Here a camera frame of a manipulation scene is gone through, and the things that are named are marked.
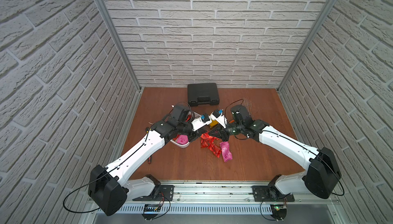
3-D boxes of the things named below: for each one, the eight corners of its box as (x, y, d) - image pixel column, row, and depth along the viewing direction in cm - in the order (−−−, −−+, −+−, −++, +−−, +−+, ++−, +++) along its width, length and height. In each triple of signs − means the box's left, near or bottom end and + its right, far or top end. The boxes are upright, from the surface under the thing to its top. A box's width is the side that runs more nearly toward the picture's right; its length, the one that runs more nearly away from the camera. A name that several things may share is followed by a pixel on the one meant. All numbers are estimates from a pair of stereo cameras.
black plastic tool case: (186, 107, 109) (186, 103, 105) (188, 84, 124) (188, 80, 120) (218, 107, 109) (219, 103, 106) (216, 85, 124) (217, 80, 121)
